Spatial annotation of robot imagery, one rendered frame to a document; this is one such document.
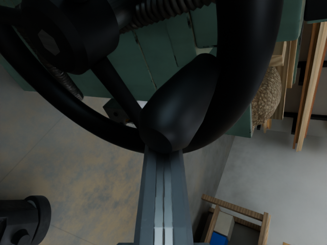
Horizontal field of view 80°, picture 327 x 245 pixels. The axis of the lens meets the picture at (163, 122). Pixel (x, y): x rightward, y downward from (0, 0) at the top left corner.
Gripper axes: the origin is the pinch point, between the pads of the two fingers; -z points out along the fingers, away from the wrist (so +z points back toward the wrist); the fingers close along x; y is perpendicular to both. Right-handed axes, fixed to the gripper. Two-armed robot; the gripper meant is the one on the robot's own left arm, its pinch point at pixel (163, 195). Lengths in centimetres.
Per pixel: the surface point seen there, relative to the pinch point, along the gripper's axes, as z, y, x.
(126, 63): -35.1, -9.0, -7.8
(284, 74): -34.6, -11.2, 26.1
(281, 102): -34.6, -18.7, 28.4
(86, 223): -47, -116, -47
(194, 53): -16.4, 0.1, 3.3
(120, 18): -14.7, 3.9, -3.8
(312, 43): -197, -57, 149
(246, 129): -23.3, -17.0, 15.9
